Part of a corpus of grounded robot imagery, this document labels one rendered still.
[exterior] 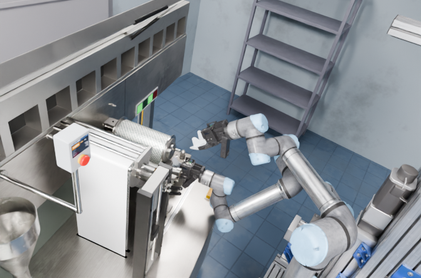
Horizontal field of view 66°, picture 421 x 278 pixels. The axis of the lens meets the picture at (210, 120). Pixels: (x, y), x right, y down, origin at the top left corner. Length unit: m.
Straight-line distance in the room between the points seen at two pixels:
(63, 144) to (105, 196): 0.52
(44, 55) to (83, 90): 0.93
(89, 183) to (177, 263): 0.54
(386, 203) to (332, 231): 0.34
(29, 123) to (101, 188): 0.34
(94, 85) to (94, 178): 0.40
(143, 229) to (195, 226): 0.53
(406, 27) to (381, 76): 2.73
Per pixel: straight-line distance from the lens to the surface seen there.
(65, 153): 0.86
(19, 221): 1.04
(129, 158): 1.15
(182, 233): 1.64
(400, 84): 3.84
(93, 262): 1.56
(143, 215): 1.13
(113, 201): 1.31
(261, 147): 1.25
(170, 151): 1.46
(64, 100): 1.37
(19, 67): 0.54
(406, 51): 3.74
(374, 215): 1.44
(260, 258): 2.76
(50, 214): 1.56
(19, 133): 1.30
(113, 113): 1.63
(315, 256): 1.08
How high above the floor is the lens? 2.24
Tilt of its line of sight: 35 degrees down
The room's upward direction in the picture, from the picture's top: 12 degrees clockwise
